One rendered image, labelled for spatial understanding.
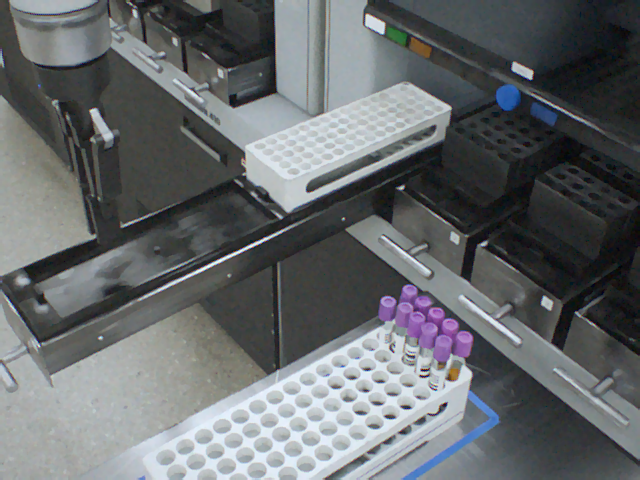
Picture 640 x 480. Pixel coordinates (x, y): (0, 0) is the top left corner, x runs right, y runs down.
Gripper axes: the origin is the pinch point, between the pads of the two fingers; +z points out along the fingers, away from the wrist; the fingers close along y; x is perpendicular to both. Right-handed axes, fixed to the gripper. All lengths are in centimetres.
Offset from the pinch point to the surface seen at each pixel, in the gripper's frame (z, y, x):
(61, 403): 88, 53, -1
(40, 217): 88, 120, -25
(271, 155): 1.8, -0.6, -24.1
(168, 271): 6.5, -7.3, -4.0
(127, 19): 11, 68, -38
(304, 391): 0.0, -35.8, -2.3
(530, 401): 6, -47, -23
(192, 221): 7.8, 0.6, -12.0
